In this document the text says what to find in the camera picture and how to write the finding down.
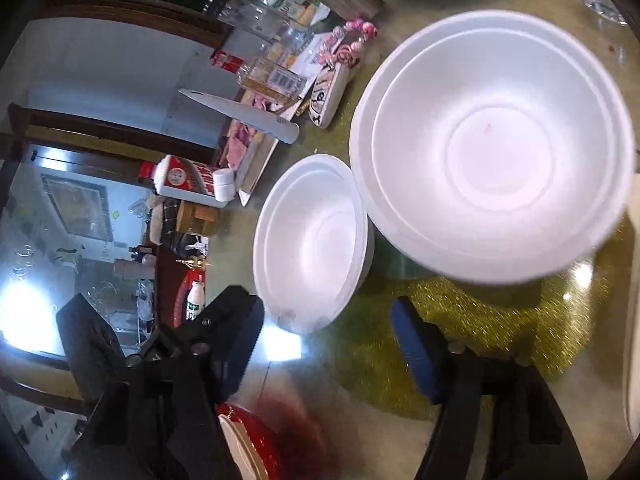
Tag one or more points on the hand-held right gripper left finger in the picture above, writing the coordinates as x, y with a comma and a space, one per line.
237, 345

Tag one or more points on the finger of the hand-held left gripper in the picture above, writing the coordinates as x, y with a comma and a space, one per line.
87, 345

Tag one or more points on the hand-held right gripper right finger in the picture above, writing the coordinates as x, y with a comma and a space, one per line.
412, 355

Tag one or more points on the cream plastic bowl with tab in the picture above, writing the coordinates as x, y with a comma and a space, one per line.
240, 450

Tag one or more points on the small white foam bowl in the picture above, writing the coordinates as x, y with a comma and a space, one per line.
310, 245

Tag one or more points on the large white foam bowl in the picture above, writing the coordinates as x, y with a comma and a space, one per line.
492, 160

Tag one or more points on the white bottle with green label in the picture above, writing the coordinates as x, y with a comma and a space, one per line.
195, 302

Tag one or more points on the gold glitter turntable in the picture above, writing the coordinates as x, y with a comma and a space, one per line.
500, 340

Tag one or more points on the white tumbler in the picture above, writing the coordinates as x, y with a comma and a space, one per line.
132, 267

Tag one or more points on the gold ornament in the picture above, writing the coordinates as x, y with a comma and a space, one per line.
195, 262

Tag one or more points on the amber jar with gold lid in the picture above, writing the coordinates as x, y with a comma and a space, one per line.
197, 217

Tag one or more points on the small white cup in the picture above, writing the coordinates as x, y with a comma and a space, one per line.
223, 185

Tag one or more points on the book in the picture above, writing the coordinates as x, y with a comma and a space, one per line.
260, 170

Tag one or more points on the white liquor bottle red cap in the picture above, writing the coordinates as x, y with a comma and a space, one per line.
175, 177

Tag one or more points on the pink sliced meat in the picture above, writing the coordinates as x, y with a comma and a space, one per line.
237, 145

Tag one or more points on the white tube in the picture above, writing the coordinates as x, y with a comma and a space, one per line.
240, 112

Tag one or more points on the white patterned key fob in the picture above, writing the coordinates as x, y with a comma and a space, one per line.
325, 95

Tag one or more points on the small clear liquor bottle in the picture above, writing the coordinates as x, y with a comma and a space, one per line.
275, 77

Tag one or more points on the clear bottle with black cap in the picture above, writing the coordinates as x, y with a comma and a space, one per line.
260, 20

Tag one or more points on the framed wall picture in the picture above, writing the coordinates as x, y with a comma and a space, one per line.
75, 205

